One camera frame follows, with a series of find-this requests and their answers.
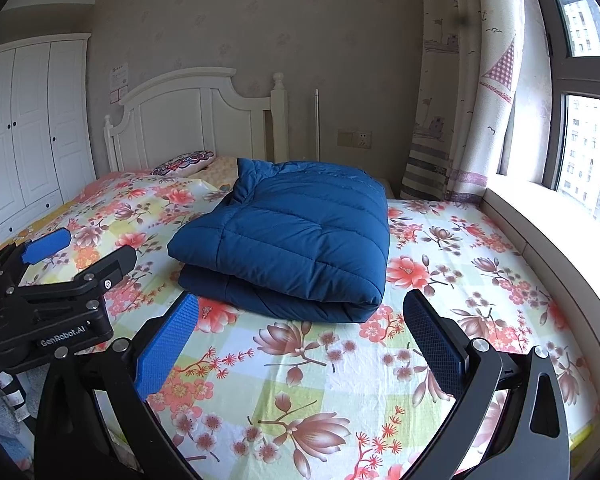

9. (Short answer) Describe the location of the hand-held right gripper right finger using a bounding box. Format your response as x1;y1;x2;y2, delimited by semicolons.
402;289;571;480

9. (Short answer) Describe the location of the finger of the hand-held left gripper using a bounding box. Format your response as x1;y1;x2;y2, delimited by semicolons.
0;227;73;286
17;244;138;302

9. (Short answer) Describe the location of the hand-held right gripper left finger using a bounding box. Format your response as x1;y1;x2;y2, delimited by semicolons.
32;291;206;480

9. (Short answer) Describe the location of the blue quilted puffer jacket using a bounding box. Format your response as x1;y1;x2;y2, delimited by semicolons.
167;158;391;323

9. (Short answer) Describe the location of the person's left forearm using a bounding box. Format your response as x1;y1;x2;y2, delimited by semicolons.
0;372;36;461

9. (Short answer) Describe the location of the yellow and pink bed sheet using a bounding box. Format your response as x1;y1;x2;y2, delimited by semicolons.
0;170;151;261

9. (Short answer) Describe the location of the bed with floral sheet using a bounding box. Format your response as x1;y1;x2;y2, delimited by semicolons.
17;172;598;480

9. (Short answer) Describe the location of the white wardrobe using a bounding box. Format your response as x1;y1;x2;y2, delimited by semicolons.
0;33;97;256

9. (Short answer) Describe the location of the patterned decorative pillow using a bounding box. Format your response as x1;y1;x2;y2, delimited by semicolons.
152;150;216;177

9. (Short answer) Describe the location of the pale pink pillow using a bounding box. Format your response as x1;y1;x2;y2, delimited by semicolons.
200;156;241;193

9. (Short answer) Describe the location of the beige window sill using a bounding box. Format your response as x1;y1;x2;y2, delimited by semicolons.
480;185;600;411

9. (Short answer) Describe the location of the white wooden headboard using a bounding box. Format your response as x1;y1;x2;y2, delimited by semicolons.
104;67;291;176

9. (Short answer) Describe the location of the white paper notice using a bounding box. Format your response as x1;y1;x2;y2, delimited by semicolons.
109;63;130;91

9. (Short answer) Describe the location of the window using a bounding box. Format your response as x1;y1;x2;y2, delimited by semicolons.
522;0;600;221

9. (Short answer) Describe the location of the metal pole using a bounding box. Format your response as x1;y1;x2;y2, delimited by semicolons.
314;89;323;163

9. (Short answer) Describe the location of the printed patchwork curtain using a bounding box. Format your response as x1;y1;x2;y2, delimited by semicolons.
400;0;523;203

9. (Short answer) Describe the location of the beige wall socket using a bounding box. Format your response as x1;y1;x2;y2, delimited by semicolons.
337;130;372;148

